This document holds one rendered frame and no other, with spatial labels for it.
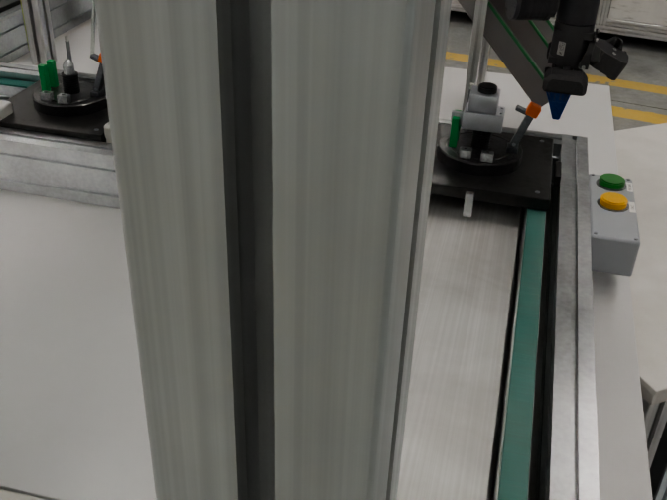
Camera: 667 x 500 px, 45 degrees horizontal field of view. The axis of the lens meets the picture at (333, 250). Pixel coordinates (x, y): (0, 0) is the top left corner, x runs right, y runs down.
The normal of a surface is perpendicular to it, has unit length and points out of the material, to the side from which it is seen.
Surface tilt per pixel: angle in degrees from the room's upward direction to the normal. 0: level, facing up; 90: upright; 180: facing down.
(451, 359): 0
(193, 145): 90
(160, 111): 90
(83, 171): 90
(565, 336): 0
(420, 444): 0
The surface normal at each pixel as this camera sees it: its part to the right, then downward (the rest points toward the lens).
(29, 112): 0.04, -0.85
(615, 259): -0.25, 0.51
